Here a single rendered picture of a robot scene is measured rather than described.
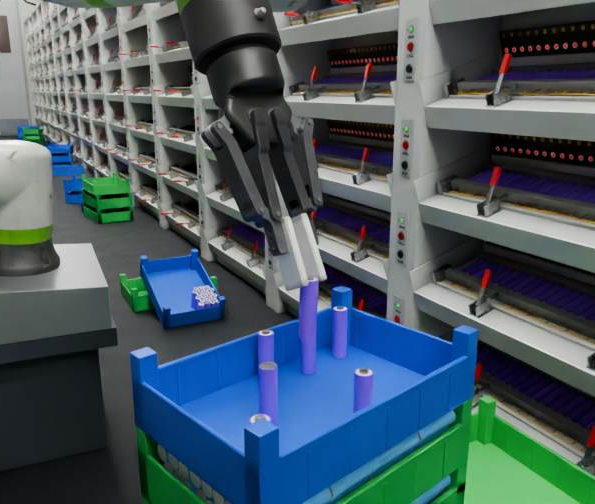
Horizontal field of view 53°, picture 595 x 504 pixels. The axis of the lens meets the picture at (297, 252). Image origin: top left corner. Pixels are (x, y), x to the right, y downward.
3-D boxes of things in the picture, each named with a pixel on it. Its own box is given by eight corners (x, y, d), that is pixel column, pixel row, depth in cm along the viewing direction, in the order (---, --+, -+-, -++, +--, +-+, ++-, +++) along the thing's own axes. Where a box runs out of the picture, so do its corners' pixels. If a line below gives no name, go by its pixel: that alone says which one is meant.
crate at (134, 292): (133, 312, 201) (131, 290, 199) (121, 294, 218) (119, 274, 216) (217, 298, 214) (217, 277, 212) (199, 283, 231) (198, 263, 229)
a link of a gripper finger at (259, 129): (264, 108, 59) (252, 107, 58) (288, 217, 57) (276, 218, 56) (242, 123, 62) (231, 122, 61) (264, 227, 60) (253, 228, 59)
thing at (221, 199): (268, 235, 202) (256, 197, 197) (208, 205, 254) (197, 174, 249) (318, 212, 209) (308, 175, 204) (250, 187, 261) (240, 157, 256)
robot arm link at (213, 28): (214, -29, 54) (289, -17, 60) (158, 36, 63) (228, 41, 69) (232, 34, 54) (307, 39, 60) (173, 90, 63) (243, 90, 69)
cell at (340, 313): (339, 360, 73) (340, 310, 72) (328, 355, 75) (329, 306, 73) (349, 355, 75) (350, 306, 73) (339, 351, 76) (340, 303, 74)
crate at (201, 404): (262, 530, 46) (260, 437, 44) (134, 424, 60) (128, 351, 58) (474, 397, 65) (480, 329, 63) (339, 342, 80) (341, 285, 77)
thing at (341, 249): (391, 296, 142) (379, 244, 137) (280, 241, 194) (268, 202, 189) (456, 261, 149) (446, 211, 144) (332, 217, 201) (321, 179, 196)
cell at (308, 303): (306, 343, 59) (309, 280, 58) (294, 337, 61) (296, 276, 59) (319, 338, 61) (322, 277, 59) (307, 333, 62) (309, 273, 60)
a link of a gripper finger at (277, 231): (276, 202, 58) (251, 205, 56) (289, 251, 58) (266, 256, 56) (267, 206, 60) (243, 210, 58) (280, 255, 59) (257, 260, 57)
